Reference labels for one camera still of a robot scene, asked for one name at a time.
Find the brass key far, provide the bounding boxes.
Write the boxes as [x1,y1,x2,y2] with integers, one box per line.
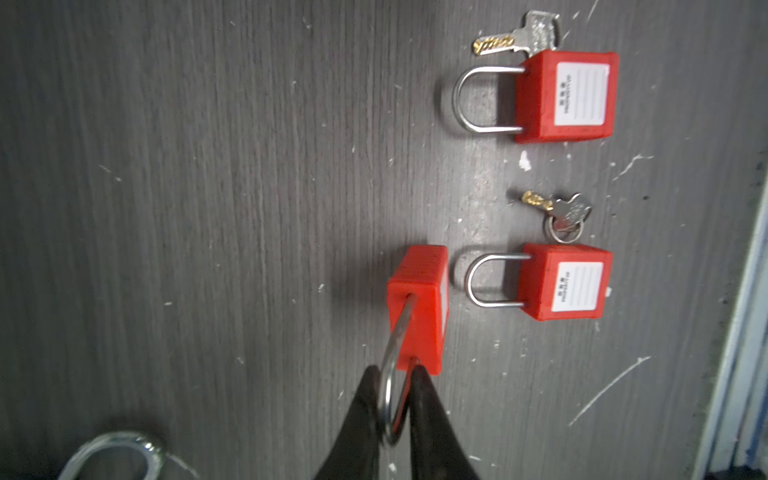
[472,10,561,58]

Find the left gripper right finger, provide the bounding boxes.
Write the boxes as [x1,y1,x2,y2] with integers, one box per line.
[408,365,480,479]

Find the red padlock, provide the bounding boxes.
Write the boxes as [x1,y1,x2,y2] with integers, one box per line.
[377,245,449,446]
[452,50,620,144]
[464,243,614,322]

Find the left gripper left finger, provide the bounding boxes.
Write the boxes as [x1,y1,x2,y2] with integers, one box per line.
[314,365,381,480]

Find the brass key with ring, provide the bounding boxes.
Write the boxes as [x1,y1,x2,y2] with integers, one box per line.
[521,190,593,245]

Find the blue padlock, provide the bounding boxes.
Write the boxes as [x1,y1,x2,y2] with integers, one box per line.
[57,430,167,479]

